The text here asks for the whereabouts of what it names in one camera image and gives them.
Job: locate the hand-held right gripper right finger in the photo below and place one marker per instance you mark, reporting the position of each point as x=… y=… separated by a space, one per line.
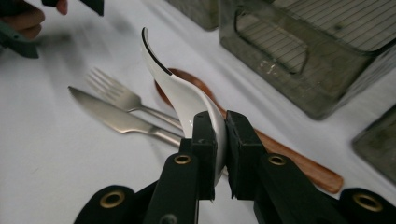
x=243 y=149

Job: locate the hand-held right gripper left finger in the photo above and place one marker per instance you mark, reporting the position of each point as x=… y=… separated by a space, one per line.
x=204 y=149

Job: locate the white ceramic spoon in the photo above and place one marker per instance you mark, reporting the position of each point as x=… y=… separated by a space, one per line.
x=183 y=96

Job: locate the red-brown wooden spoon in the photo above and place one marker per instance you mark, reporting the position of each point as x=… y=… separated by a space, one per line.
x=311 y=171

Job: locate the metal fork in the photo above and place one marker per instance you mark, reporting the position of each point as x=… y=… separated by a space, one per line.
x=124 y=96

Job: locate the metal table knife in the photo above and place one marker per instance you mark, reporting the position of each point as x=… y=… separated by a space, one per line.
x=109 y=115

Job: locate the translucent grey storage bin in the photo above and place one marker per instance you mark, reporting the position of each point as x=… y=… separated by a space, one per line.
x=327 y=68
x=199 y=12
x=378 y=146

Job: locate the white table cover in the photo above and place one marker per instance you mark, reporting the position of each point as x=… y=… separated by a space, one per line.
x=46 y=140

